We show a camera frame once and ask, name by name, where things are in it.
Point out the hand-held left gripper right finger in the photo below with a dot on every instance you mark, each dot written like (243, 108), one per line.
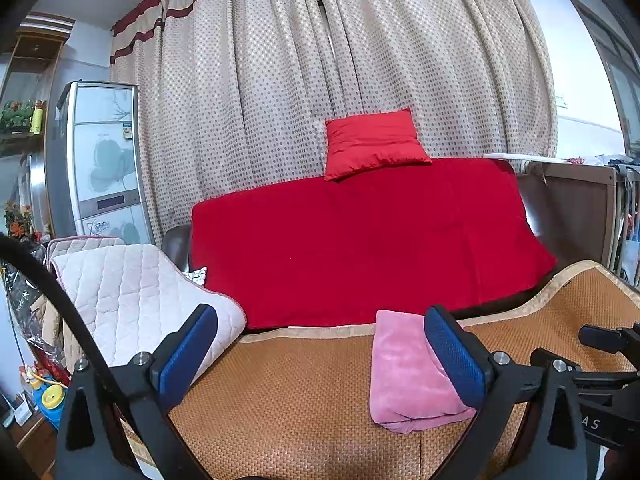
(457, 355)

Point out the wooden display cabinet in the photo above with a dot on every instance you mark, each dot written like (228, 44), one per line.
(30, 55)

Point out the pink velvet jacket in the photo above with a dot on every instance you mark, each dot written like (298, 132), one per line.
(405, 375)

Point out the red pillow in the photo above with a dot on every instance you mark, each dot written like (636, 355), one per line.
(372, 142)

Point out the red blanket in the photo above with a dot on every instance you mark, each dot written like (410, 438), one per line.
(360, 245)

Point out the silver floral refrigerator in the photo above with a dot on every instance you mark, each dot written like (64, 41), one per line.
(105, 160)

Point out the orange artificial flowers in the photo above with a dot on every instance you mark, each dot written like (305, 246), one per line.
(19, 220)

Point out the woven bamboo mat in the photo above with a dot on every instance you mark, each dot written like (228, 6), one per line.
(300, 385)

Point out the small patterned white cushion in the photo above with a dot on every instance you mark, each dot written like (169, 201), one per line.
(196, 276)

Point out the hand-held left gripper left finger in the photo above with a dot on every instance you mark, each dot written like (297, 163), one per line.
(190, 355)

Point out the beige quilted pad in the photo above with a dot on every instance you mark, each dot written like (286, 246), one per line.
(135, 295)

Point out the blue and yellow toy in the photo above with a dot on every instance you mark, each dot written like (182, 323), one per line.
(50, 400)

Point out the white board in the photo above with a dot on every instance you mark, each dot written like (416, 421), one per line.
(515, 157)

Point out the green plant ornament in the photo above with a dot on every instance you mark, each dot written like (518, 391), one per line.
(15, 115)

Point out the brown wooden crib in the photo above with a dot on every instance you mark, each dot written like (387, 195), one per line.
(575, 205)

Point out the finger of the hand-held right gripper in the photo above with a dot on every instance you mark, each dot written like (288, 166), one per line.
(550, 357)
(610, 340)

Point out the grey framed door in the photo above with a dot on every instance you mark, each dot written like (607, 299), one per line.
(615, 70)

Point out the clear plastic wrap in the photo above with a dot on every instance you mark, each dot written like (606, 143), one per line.
(30, 310)

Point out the yellow bottle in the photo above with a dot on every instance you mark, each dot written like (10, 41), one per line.
(38, 119)

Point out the beige dotted curtain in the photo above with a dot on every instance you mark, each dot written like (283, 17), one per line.
(280, 85)

